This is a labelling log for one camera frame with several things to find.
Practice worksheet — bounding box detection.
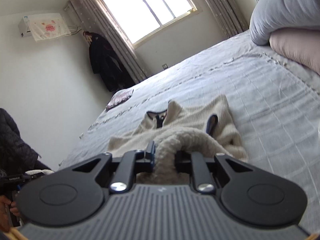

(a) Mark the cream fleece zip jacket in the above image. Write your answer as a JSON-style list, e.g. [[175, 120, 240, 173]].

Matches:
[[107, 95, 247, 184]]

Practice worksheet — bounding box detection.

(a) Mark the person left hand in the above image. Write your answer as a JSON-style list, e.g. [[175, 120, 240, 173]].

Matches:
[[0, 195, 20, 232]]

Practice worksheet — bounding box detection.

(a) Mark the folded mauve cloth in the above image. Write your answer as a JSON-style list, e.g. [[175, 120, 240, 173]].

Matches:
[[105, 89, 134, 111]]

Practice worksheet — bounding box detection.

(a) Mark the dark coat hanging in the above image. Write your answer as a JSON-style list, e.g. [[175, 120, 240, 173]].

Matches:
[[83, 31, 135, 92]]

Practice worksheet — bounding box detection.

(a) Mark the grey checked bedspread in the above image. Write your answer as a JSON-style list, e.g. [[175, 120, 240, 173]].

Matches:
[[61, 32, 319, 232]]

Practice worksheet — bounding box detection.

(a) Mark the black puffer jacket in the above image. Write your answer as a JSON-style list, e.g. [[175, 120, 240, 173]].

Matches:
[[1, 108, 49, 176]]

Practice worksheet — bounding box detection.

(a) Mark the grey left curtain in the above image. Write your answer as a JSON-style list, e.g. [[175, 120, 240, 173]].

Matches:
[[65, 0, 150, 83]]

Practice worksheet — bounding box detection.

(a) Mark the grey curtain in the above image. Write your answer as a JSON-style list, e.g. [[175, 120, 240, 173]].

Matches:
[[205, 0, 249, 38], [65, 0, 150, 83]]

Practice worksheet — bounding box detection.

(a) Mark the bright window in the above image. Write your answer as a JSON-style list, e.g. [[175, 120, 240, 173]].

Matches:
[[101, 0, 197, 46]]

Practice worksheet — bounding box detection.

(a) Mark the pink pillow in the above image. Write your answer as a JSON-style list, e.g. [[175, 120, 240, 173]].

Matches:
[[269, 28, 320, 74]]

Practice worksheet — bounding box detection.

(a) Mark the grey right curtain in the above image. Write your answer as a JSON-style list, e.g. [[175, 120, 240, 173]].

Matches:
[[205, 0, 249, 38]]

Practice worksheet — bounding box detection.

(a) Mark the grey blue pillow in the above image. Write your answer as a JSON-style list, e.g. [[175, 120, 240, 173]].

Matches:
[[249, 0, 319, 46]]

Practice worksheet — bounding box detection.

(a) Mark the white wall air conditioner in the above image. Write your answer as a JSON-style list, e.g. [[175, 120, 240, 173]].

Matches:
[[18, 13, 71, 42]]

